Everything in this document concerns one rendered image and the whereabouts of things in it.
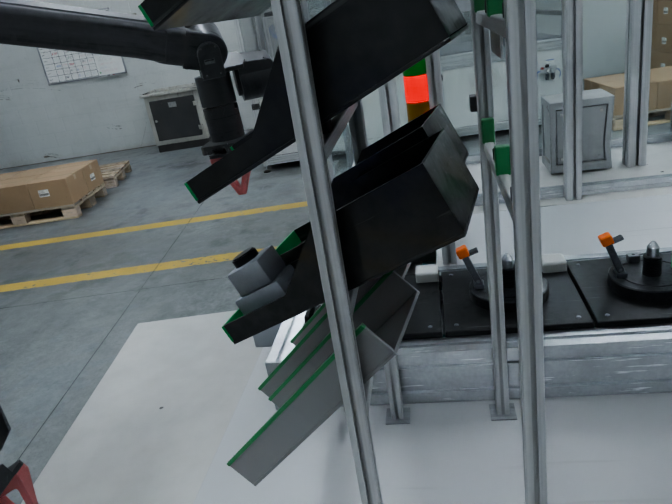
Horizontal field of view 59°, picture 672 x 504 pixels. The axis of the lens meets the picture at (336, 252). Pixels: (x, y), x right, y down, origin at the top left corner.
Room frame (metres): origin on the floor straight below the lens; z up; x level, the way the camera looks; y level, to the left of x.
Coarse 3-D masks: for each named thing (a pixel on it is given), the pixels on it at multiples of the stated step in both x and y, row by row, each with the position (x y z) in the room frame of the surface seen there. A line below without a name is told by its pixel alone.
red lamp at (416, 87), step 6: (408, 78) 1.16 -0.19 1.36; (414, 78) 1.15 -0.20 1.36; (420, 78) 1.15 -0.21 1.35; (426, 78) 1.16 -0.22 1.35; (408, 84) 1.16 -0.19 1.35; (414, 84) 1.15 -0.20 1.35; (420, 84) 1.15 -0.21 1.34; (426, 84) 1.15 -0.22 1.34; (408, 90) 1.16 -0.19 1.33; (414, 90) 1.15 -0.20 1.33; (420, 90) 1.15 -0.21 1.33; (426, 90) 1.15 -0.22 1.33; (408, 96) 1.16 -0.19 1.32; (414, 96) 1.15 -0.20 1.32; (420, 96) 1.15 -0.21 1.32; (426, 96) 1.15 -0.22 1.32; (408, 102) 1.16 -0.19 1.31; (414, 102) 1.15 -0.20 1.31
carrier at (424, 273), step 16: (416, 272) 1.08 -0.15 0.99; (432, 272) 1.07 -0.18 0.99; (416, 288) 1.05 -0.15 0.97; (432, 288) 1.03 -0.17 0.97; (320, 304) 1.05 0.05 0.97; (416, 304) 0.98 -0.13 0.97; (432, 304) 0.97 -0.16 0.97; (416, 320) 0.92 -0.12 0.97; (432, 320) 0.91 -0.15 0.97; (416, 336) 0.88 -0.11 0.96; (432, 336) 0.87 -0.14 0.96
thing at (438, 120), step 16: (432, 112) 0.70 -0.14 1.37; (400, 128) 0.76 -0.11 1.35; (416, 128) 0.75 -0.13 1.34; (432, 128) 0.65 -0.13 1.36; (448, 128) 0.72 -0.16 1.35; (384, 144) 0.77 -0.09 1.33; (400, 144) 0.63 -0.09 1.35; (368, 160) 0.65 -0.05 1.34; (384, 160) 0.64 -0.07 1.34; (464, 160) 0.70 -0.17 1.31; (336, 176) 0.67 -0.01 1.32; (352, 176) 0.66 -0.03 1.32; (336, 192) 0.66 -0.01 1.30; (336, 208) 0.67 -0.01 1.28; (304, 224) 0.82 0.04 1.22; (288, 240) 0.80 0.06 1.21; (304, 240) 0.82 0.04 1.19; (288, 256) 0.69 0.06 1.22
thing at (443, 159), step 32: (416, 160) 0.61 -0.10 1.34; (448, 160) 0.55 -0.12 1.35; (352, 192) 0.63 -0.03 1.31; (384, 192) 0.49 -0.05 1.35; (416, 192) 0.48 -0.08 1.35; (448, 192) 0.49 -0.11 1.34; (352, 224) 0.50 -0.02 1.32; (384, 224) 0.49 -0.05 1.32; (416, 224) 0.48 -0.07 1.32; (448, 224) 0.47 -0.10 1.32; (352, 256) 0.50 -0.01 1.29; (384, 256) 0.49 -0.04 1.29; (416, 256) 0.48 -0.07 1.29; (288, 288) 0.53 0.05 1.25; (320, 288) 0.52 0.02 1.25; (352, 288) 0.51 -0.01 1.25; (256, 320) 0.55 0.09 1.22
